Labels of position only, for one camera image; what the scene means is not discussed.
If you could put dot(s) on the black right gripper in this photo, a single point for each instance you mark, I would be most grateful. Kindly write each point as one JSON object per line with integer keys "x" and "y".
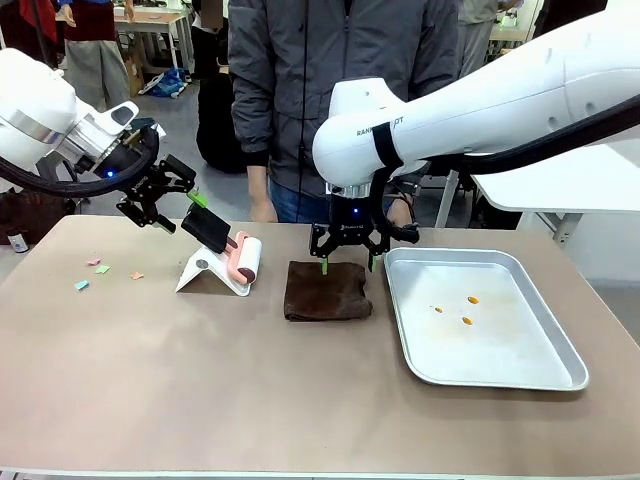
{"x": 352, "y": 217}

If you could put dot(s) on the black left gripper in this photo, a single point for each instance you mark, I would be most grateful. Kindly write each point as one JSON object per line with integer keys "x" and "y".
{"x": 135, "y": 172}

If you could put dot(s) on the brown cloth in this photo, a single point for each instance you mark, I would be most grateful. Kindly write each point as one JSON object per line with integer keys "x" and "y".
{"x": 325, "y": 295}

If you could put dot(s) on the pink white lint roller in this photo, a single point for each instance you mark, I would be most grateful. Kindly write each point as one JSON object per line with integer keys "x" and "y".
{"x": 240, "y": 255}

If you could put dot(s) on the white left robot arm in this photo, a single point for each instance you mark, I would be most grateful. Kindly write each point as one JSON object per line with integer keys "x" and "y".
{"x": 30, "y": 100}

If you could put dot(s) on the person right forearm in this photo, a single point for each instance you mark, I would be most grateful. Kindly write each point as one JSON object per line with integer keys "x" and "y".
{"x": 259, "y": 179}

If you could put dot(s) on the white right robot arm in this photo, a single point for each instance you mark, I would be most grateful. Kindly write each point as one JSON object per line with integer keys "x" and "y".
{"x": 500, "y": 100}

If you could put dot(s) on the person left hand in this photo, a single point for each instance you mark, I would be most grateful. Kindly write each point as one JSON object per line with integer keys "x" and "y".
{"x": 400, "y": 212}

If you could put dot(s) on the person right hand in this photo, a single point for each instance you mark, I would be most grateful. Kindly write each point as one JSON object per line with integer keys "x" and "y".
{"x": 262, "y": 210}

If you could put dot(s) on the blue jeans of person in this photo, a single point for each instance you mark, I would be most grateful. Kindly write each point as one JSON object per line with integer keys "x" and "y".
{"x": 292, "y": 205}

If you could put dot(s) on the black wrist watch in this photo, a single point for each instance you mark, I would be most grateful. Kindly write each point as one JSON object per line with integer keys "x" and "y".
{"x": 407, "y": 188}

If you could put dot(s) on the orange paper scrap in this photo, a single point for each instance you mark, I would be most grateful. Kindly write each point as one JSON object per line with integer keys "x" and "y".
{"x": 136, "y": 275}

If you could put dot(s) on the green paper scrap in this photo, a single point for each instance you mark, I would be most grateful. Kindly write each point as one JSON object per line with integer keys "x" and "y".
{"x": 103, "y": 269}

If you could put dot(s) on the white folded stand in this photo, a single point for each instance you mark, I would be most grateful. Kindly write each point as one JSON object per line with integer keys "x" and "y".
{"x": 210, "y": 280}

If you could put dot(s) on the background person in black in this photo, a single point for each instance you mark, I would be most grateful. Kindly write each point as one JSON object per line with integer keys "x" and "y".
{"x": 215, "y": 100}

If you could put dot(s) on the blue bag on floor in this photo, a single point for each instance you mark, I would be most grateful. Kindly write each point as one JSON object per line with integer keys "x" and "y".
{"x": 165, "y": 82}

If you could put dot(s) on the cyan paper scrap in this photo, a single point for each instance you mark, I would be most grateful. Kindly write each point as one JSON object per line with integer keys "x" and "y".
{"x": 82, "y": 285}

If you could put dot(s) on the brown leather bag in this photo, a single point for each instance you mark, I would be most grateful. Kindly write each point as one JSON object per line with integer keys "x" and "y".
{"x": 30, "y": 217}

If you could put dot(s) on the small dark bottle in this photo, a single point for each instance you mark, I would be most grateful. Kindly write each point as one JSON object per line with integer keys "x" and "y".
{"x": 18, "y": 243}

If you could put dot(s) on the silver metal tray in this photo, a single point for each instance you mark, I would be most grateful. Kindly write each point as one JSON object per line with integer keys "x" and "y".
{"x": 480, "y": 345}

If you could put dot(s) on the person in grey jacket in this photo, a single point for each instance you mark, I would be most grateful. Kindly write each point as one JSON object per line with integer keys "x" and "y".
{"x": 280, "y": 75}

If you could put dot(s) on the wooden background table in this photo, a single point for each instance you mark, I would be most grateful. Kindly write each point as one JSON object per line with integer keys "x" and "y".
{"x": 150, "y": 22}

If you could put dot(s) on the black stand pole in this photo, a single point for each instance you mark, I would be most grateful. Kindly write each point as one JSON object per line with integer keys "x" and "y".
{"x": 47, "y": 30}

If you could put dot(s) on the white side table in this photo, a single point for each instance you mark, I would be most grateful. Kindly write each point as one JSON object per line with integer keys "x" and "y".
{"x": 565, "y": 180}

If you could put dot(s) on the background person in grey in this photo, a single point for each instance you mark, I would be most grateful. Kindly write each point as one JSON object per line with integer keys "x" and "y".
{"x": 475, "y": 35}

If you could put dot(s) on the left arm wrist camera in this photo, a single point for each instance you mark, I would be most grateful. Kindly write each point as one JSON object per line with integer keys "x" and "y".
{"x": 117, "y": 117}

